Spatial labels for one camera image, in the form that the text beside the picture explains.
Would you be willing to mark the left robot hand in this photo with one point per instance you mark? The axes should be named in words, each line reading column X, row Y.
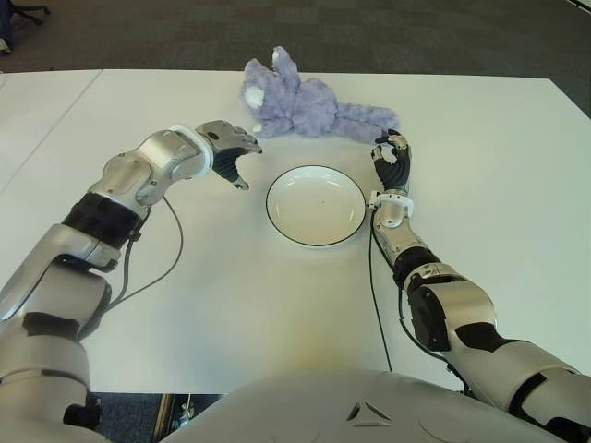
column 224, row 138

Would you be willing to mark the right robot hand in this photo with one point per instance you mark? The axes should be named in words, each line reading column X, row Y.
column 397, row 168

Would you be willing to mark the purple plush doll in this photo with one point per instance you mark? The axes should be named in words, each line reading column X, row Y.
column 309, row 108

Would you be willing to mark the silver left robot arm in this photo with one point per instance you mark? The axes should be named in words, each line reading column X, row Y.
column 138, row 171

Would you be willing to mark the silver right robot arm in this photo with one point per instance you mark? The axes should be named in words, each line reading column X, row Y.
column 466, row 304

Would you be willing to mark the white plate black rim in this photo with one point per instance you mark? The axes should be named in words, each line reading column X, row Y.
column 316, row 207

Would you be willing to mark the black office chair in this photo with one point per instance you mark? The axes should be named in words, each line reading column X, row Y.
column 30, row 10

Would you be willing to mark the silver robot torso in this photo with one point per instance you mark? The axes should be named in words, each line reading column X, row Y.
column 360, row 406

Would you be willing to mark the chrome stand under table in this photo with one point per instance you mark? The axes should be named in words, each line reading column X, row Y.
column 184, row 410

